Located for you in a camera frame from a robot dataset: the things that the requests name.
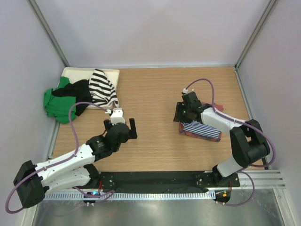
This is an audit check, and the aluminium front rail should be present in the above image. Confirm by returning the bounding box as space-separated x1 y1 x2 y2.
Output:
44 169 286 192

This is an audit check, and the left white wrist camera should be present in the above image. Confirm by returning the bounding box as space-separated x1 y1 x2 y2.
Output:
105 108 126 126

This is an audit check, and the blue white striped tank top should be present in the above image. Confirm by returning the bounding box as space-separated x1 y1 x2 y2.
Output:
179 121 222 142

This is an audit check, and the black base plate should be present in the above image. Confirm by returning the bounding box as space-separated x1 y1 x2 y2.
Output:
79 171 240 201

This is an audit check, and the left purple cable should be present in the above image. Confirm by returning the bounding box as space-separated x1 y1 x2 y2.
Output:
5 101 116 214

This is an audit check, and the red tank top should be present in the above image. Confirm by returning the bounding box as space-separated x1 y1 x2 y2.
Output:
173 102 222 142

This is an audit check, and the cream plastic tray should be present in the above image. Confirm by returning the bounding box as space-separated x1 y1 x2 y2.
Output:
56 67 121 110

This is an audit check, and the slotted cable duct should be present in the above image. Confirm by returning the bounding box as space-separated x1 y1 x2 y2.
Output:
44 190 215 201

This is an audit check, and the black white striped tank top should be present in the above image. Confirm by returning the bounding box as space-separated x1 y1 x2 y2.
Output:
88 69 119 108

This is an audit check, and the green tank top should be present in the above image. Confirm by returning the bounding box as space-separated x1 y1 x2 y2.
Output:
43 76 76 124

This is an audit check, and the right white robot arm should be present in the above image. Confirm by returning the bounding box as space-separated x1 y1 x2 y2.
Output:
174 91 270 186

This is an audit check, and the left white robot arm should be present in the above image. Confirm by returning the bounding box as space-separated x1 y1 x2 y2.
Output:
13 118 137 209

